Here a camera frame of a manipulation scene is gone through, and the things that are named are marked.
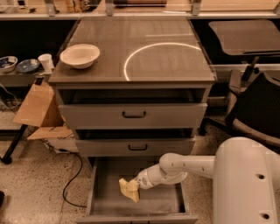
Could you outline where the black table leg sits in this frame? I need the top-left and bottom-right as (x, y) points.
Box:
(0, 124), (27, 165)

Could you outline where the blue plate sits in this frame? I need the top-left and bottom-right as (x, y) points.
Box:
(16, 59), (40, 74)

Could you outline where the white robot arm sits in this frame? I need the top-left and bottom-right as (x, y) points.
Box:
(119, 136), (280, 224)

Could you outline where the blue white bowl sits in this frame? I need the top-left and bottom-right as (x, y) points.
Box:
(0, 56), (18, 73)

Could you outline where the grey top drawer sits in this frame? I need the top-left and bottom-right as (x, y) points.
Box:
(59, 88), (207, 130)

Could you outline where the green yellow sponge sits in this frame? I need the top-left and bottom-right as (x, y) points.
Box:
(119, 175), (137, 182)

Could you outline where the grey side shelf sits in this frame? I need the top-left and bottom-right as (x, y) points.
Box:
(0, 69), (51, 88)

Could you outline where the grey drawer cabinet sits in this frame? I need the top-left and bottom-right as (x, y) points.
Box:
(47, 17), (217, 173)

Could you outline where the black office chair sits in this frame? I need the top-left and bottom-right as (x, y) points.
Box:
(199, 70), (280, 148)

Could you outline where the grey bottom drawer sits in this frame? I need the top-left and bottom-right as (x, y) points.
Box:
(77, 156), (198, 224)

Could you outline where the white paper cup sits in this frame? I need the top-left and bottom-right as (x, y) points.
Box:
(38, 53), (54, 74)

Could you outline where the grey middle drawer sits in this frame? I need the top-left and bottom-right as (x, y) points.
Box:
(75, 129), (195, 157)

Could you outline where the black floor cable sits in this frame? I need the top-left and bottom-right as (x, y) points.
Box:
(52, 148), (88, 208)

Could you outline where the brown cardboard box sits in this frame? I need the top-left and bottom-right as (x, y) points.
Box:
(13, 81), (78, 152)

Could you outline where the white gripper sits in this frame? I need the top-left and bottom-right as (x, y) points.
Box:
(119, 164), (187, 203)

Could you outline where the grey drawer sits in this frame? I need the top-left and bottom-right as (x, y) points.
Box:
(59, 88), (207, 130)
(75, 129), (195, 157)
(77, 156), (198, 224)

